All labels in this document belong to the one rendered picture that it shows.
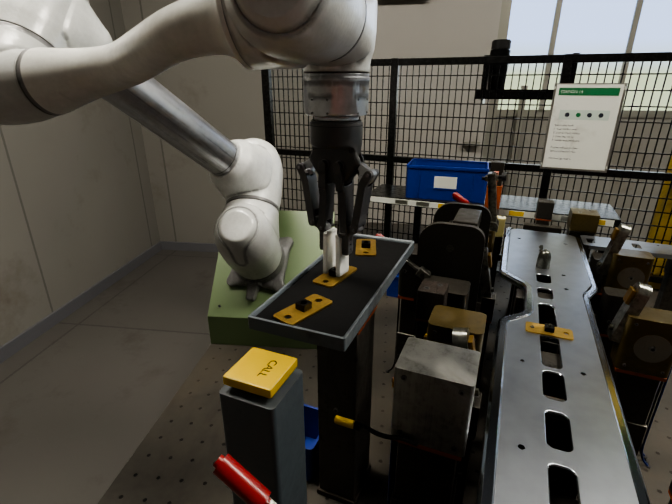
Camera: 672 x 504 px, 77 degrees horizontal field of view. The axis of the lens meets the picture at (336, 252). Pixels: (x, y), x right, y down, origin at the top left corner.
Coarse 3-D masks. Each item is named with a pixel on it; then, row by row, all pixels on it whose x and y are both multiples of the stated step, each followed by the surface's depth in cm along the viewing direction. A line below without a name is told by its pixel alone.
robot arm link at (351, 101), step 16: (304, 80) 56; (320, 80) 53; (336, 80) 53; (352, 80) 53; (368, 80) 56; (304, 96) 57; (320, 96) 54; (336, 96) 54; (352, 96) 54; (368, 96) 57; (320, 112) 55; (336, 112) 54; (352, 112) 55
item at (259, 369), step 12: (252, 348) 49; (240, 360) 47; (252, 360) 47; (264, 360) 47; (276, 360) 47; (288, 360) 47; (228, 372) 45; (240, 372) 45; (252, 372) 45; (264, 372) 45; (276, 372) 45; (288, 372) 46; (228, 384) 45; (240, 384) 44; (252, 384) 43; (264, 384) 43; (276, 384) 44; (264, 396) 43
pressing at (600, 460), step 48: (528, 240) 130; (576, 240) 130; (528, 288) 98; (576, 288) 99; (528, 336) 80; (576, 336) 80; (528, 384) 67; (576, 384) 67; (528, 432) 58; (576, 432) 58; (624, 432) 58; (480, 480) 51; (528, 480) 51; (576, 480) 51; (624, 480) 51
